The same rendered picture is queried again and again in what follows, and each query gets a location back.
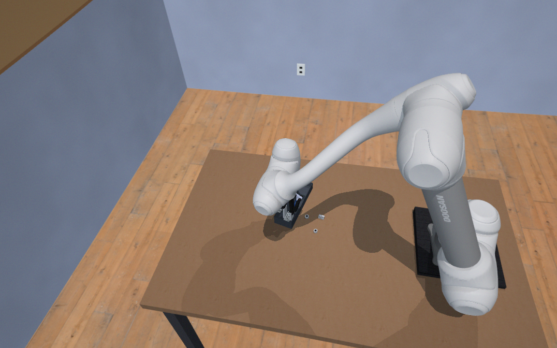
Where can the dark grey rack of bins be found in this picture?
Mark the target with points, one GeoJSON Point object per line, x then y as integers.
{"type": "Point", "coordinates": [278, 217]}

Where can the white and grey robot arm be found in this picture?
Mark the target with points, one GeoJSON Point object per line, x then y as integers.
{"type": "Point", "coordinates": [431, 156]}

